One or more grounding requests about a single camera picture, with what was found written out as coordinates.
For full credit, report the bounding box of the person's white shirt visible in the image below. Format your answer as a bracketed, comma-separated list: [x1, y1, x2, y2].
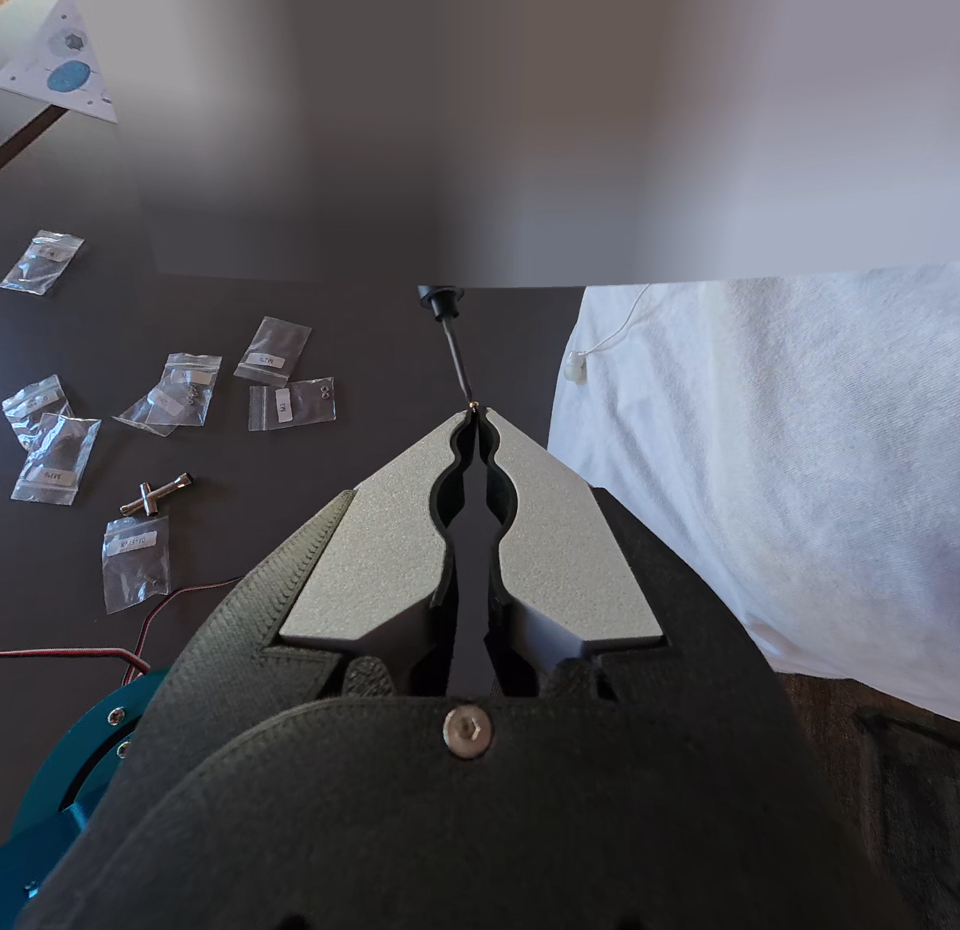
[546, 261, 960, 723]

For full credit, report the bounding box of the dark desk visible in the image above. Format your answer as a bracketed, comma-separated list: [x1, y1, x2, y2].
[0, 97, 588, 729]

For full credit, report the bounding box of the black screwdriver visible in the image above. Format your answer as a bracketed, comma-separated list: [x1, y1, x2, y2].
[417, 284, 481, 408]

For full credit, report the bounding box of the red and black wire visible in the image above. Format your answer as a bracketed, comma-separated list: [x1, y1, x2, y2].
[0, 575, 246, 685]

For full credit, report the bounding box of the small clear plastic bag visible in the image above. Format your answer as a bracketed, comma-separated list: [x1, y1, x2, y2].
[10, 411, 103, 507]
[247, 377, 337, 432]
[112, 352, 224, 438]
[0, 228, 86, 298]
[1, 374, 75, 453]
[101, 514, 172, 617]
[233, 315, 313, 389]

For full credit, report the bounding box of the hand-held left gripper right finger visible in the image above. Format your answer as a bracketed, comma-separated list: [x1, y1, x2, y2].
[480, 406, 666, 699]

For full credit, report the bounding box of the printed paper sheet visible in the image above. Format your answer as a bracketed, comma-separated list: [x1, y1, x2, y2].
[0, 0, 120, 126]

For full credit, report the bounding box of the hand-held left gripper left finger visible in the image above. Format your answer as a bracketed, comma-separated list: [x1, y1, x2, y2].
[279, 408, 481, 697]

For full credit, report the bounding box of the blue toy robot arm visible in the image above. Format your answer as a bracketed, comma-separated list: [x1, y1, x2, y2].
[0, 666, 172, 930]

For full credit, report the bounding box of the metal cross wrench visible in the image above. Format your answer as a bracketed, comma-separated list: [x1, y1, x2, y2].
[119, 472, 199, 518]

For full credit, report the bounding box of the white drawstring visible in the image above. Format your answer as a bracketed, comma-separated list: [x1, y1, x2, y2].
[562, 283, 655, 384]

